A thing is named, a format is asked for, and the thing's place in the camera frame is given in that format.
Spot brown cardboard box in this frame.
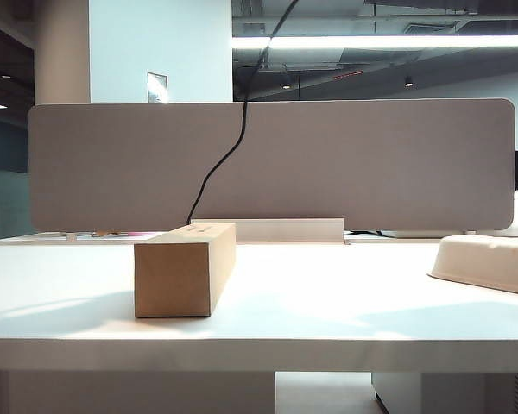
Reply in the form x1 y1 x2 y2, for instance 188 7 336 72
134 222 237 319

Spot paper notice on wall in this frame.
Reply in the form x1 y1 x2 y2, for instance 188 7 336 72
147 72 170 105

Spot long ceiling light strip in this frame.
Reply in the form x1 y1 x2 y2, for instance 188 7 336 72
231 34 518 50

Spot beige pulp tray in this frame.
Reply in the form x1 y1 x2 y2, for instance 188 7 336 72
426 234 518 298

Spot grey fabric desk divider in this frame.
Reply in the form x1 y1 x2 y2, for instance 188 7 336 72
27 98 518 235

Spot black charging cable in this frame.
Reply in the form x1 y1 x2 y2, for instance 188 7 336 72
186 0 302 225

